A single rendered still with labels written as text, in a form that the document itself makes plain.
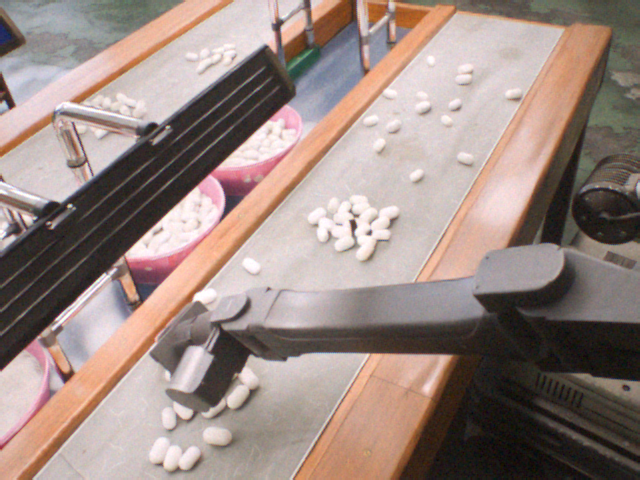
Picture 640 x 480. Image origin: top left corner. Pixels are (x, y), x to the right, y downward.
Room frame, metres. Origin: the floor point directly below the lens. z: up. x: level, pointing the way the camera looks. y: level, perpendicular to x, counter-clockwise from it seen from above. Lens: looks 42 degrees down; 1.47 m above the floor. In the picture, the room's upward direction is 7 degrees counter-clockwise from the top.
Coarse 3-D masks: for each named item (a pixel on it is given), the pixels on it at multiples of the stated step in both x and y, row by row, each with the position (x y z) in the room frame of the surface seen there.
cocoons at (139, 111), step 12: (228, 48) 1.62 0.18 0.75; (192, 60) 1.58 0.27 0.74; (204, 60) 1.54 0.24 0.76; (216, 60) 1.55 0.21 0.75; (228, 60) 1.53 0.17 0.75; (120, 96) 1.40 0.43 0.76; (120, 108) 1.35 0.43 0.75; (144, 108) 1.33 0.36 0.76; (84, 132) 1.28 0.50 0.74; (96, 132) 1.25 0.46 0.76; (0, 216) 0.99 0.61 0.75; (24, 216) 0.96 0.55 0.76; (0, 228) 0.94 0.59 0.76
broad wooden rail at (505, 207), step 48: (576, 48) 1.38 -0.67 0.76; (528, 96) 1.20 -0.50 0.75; (576, 96) 1.16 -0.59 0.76; (528, 144) 1.00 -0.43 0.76; (480, 192) 0.87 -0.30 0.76; (528, 192) 0.85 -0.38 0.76; (480, 240) 0.75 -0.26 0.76; (528, 240) 0.86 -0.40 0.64; (384, 384) 0.49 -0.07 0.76; (432, 384) 0.48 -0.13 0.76; (336, 432) 0.43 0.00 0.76; (384, 432) 0.42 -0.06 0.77; (432, 432) 0.46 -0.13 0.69
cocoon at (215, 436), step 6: (204, 432) 0.45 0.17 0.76; (210, 432) 0.45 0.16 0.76; (216, 432) 0.45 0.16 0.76; (222, 432) 0.45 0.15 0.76; (228, 432) 0.45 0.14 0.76; (204, 438) 0.45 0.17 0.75; (210, 438) 0.44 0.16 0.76; (216, 438) 0.44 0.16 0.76; (222, 438) 0.44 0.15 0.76; (228, 438) 0.44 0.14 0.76; (216, 444) 0.44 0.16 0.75; (222, 444) 0.44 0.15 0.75
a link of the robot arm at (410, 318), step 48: (384, 288) 0.39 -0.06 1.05; (432, 288) 0.36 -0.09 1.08; (480, 288) 0.30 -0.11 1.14; (528, 288) 0.28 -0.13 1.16; (240, 336) 0.46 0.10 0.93; (288, 336) 0.42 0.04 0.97; (336, 336) 0.38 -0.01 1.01; (384, 336) 0.35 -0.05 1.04; (432, 336) 0.32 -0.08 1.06; (480, 336) 0.29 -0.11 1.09; (528, 336) 0.29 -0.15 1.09
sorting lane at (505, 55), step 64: (448, 64) 1.41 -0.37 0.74; (512, 64) 1.37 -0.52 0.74; (384, 128) 1.15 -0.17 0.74; (448, 128) 1.12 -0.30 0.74; (320, 192) 0.95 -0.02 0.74; (384, 192) 0.93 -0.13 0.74; (448, 192) 0.91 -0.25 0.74; (256, 256) 0.80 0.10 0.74; (320, 256) 0.78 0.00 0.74; (384, 256) 0.76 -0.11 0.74; (128, 384) 0.56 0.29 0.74; (320, 384) 0.52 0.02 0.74; (64, 448) 0.46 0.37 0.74; (128, 448) 0.45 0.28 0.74; (256, 448) 0.43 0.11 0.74
